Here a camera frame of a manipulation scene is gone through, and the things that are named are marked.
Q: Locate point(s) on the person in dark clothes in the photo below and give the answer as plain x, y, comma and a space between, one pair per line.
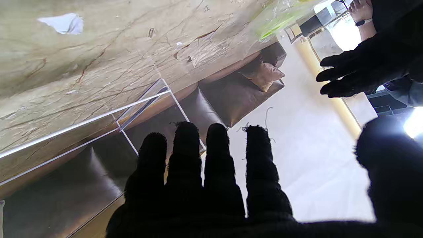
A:
361, 10

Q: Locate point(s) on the small white paper scrap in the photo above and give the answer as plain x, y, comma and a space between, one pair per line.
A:
62, 23

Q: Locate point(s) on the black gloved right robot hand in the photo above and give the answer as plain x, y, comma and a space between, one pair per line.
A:
218, 198

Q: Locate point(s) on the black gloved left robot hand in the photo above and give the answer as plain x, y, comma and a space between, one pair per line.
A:
370, 66

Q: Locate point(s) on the brown square sofa cushion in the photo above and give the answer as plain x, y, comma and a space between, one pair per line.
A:
264, 76

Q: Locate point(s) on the clear plastic bread bag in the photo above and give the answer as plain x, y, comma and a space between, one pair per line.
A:
284, 10

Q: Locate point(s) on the lime green sealing clip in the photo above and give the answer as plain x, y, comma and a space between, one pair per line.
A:
276, 24

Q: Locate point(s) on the dark metal side table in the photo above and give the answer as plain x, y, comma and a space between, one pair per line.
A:
314, 23

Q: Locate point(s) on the brown leather sofa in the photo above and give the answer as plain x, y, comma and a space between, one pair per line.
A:
231, 99

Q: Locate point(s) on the wooden shelf with white frame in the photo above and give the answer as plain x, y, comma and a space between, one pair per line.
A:
82, 124

